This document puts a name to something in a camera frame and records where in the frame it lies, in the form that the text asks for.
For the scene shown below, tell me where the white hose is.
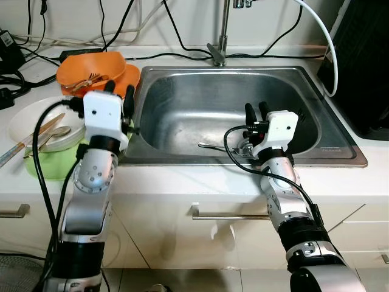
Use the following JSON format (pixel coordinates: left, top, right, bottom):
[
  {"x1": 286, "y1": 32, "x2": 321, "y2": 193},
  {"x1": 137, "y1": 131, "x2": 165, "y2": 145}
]
[{"x1": 294, "y1": 0, "x2": 339, "y2": 98}]

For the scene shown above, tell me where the chrome faucet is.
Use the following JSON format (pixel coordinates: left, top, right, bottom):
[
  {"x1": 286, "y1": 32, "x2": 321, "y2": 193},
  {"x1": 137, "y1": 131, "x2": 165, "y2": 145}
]
[{"x1": 207, "y1": 0, "x2": 253, "y2": 68}]

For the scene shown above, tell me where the wooden chopstick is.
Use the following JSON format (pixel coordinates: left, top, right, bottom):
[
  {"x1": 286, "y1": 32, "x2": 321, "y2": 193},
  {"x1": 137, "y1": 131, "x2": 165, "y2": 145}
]
[
  {"x1": 0, "y1": 113, "x2": 66, "y2": 166},
  {"x1": 0, "y1": 114, "x2": 64, "y2": 169}
]

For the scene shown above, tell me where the orange plate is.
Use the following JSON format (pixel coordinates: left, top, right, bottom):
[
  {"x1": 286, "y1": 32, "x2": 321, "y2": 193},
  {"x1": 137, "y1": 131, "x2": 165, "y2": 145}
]
[{"x1": 60, "y1": 63, "x2": 141, "y2": 99}]

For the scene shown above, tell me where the light green plate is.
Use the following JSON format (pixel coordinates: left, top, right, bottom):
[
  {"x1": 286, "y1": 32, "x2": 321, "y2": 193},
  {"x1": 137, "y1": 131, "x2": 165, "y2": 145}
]
[{"x1": 23, "y1": 119, "x2": 131, "y2": 182}]

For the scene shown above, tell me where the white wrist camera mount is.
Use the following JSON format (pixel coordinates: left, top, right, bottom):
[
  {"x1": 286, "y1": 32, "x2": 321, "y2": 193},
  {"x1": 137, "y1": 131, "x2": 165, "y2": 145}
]
[
  {"x1": 252, "y1": 110, "x2": 300, "y2": 158},
  {"x1": 82, "y1": 90, "x2": 131, "y2": 150}
]

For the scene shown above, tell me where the golden spoon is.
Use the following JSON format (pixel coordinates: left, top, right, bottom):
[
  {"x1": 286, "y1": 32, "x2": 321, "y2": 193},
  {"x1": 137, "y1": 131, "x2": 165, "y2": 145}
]
[{"x1": 23, "y1": 125, "x2": 74, "y2": 159}]

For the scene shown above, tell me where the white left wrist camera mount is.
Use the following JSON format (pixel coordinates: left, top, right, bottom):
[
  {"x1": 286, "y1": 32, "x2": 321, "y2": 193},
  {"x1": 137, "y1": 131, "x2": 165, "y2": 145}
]
[{"x1": 82, "y1": 90, "x2": 131, "y2": 150}]

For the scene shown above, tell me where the small flat black adapter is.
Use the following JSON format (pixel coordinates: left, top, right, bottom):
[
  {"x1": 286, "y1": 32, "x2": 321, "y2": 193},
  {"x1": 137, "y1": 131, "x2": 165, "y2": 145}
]
[{"x1": 59, "y1": 47, "x2": 104, "y2": 60}]

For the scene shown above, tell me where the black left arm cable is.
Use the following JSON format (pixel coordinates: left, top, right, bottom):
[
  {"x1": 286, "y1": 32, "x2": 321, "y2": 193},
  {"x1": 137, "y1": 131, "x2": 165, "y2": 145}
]
[{"x1": 30, "y1": 97, "x2": 86, "y2": 292}]

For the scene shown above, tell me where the stainless steel sink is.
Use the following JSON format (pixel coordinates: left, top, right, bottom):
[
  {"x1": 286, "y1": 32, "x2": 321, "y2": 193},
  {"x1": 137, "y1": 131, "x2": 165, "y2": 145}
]
[{"x1": 119, "y1": 66, "x2": 368, "y2": 168}]

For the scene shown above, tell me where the silver cabinet door handle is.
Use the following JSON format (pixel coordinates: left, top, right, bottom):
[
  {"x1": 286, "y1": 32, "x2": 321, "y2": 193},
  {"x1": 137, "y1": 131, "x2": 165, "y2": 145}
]
[
  {"x1": 190, "y1": 203, "x2": 271, "y2": 221},
  {"x1": 0, "y1": 204, "x2": 31, "y2": 220}
]

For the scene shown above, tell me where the white bowl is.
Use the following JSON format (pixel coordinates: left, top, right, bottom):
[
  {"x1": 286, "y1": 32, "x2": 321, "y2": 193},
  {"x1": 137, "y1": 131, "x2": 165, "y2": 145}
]
[{"x1": 7, "y1": 96, "x2": 87, "y2": 153}]

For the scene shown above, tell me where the grey floor fan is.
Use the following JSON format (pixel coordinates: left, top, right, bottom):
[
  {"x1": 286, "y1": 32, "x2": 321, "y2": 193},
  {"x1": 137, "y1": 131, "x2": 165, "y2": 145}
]
[{"x1": 0, "y1": 254, "x2": 46, "y2": 292}]

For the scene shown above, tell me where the golden metal fork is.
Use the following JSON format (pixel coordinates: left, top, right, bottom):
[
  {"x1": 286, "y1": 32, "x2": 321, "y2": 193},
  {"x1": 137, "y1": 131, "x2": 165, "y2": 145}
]
[{"x1": 66, "y1": 73, "x2": 111, "y2": 93}]

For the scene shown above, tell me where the orange bowl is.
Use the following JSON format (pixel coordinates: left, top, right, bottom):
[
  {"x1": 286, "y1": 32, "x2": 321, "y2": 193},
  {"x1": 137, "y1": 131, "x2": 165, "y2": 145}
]
[{"x1": 56, "y1": 52, "x2": 127, "y2": 89}]

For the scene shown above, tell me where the black slatted crate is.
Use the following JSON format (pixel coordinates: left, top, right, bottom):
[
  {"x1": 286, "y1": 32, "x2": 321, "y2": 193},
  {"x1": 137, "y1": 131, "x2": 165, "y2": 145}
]
[{"x1": 316, "y1": 0, "x2": 389, "y2": 139}]

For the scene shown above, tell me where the thin black countertop cable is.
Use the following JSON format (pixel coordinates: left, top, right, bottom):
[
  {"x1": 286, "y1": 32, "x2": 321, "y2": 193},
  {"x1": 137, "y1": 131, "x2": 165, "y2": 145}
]
[{"x1": 103, "y1": 49, "x2": 320, "y2": 61}]

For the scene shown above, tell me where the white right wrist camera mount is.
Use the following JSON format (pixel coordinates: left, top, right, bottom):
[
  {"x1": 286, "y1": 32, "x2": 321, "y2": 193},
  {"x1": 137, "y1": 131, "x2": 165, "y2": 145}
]
[{"x1": 252, "y1": 110, "x2": 300, "y2": 158}]

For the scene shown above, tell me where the cream cabinet door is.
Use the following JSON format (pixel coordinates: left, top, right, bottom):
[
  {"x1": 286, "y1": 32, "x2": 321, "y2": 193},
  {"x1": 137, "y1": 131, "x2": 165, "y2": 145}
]
[
  {"x1": 0, "y1": 189, "x2": 67, "y2": 268},
  {"x1": 112, "y1": 195, "x2": 377, "y2": 268}
]

